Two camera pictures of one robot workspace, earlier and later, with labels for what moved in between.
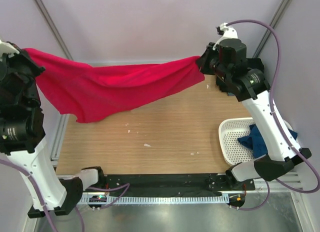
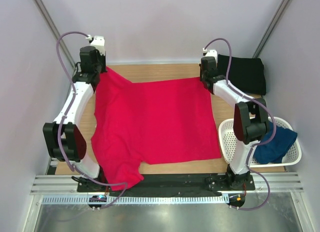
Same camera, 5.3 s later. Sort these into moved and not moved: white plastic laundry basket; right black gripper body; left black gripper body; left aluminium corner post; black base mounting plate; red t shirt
Moved: right black gripper body; left black gripper body; red t shirt
Not moved: white plastic laundry basket; left aluminium corner post; black base mounting plate
